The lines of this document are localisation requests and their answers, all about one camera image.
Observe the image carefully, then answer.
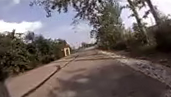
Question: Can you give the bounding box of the small white gate structure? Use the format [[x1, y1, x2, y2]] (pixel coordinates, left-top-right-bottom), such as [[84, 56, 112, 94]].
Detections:
[[62, 45, 73, 58]]

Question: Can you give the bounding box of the grey asphalt road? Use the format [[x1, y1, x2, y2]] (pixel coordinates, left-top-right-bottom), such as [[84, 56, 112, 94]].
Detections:
[[0, 36, 171, 97]]

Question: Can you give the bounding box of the row of leaning trees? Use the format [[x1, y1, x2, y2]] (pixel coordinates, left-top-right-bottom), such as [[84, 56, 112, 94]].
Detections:
[[28, 0, 171, 75]]

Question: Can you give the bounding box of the row of green bushes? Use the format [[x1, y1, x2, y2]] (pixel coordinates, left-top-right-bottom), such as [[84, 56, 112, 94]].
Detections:
[[0, 8, 76, 83]]

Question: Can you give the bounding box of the gravel verge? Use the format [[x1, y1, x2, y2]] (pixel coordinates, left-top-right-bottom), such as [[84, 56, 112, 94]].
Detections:
[[96, 35, 171, 97]]

